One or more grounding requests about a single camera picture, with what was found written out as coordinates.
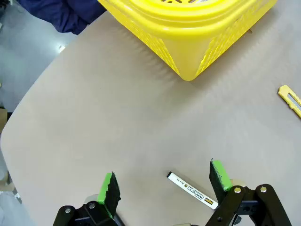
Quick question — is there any white marker with black cap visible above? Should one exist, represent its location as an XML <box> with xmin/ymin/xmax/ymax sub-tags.
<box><xmin>166</xmin><ymin>171</ymin><xmax>219</xmax><ymax>210</ymax></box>

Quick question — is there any person in navy jacket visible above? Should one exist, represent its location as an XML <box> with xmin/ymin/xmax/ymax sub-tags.
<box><xmin>16</xmin><ymin>0</ymin><xmax>107</xmax><ymax>35</ymax></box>

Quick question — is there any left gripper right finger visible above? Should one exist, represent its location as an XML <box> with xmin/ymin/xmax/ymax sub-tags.
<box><xmin>204</xmin><ymin>159</ymin><xmax>292</xmax><ymax>226</ymax></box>

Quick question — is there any yellow plastic shopping basket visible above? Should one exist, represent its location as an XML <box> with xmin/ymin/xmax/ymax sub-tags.
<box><xmin>97</xmin><ymin>0</ymin><xmax>278</xmax><ymax>82</ymax></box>

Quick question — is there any yellow utility knife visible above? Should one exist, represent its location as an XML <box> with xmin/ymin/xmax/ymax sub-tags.
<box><xmin>277</xmin><ymin>84</ymin><xmax>301</xmax><ymax>118</ymax></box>

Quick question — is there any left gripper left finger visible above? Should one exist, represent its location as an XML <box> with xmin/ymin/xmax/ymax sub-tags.
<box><xmin>53</xmin><ymin>171</ymin><xmax>124</xmax><ymax>226</ymax></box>

